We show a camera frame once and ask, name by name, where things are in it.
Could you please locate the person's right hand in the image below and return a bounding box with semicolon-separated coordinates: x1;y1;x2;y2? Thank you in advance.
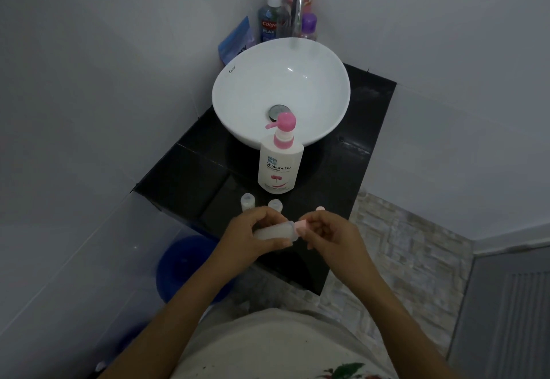
295;210;375;277

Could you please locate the person's left hand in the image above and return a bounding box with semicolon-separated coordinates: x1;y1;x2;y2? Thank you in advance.
217;207;293;265

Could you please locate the small translucent travel bottle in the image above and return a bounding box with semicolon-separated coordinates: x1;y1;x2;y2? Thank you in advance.
253;221;298;246

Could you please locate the person's right forearm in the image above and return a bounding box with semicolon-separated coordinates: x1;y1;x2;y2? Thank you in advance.
330;258;464;379

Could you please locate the person's left forearm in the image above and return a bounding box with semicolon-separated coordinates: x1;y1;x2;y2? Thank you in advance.
97;249;242;379

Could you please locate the white pump bottle pink top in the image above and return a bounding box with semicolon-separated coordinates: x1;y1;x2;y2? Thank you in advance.
258;112;305;195

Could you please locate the blue plastic bucket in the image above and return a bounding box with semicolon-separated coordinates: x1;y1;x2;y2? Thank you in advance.
156;235;235;306

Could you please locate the chrome sink drain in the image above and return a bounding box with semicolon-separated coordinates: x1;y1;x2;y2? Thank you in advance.
268;104;293;123

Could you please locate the person's white printed shirt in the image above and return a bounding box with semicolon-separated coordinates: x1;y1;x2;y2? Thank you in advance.
170;307;401;379

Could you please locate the white round sink basin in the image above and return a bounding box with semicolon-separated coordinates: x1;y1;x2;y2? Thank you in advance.
212;37;351;151

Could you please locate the blue packet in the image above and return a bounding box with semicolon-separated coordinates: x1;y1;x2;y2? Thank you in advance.
217;16;255;66

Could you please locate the purple capped bottle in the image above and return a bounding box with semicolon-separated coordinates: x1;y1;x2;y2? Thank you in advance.
299;13;319;43

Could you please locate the blue mouthwash bottle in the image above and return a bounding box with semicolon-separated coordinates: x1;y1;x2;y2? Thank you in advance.
257;0;285;44

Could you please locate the grey door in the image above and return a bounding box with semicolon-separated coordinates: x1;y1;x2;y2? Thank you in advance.
447;246;550;379

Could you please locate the chrome curved faucet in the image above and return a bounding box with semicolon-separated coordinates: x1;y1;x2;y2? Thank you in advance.
290;0;309;50

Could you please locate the red tube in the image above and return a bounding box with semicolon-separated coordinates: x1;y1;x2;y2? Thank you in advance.
285;0;315;15

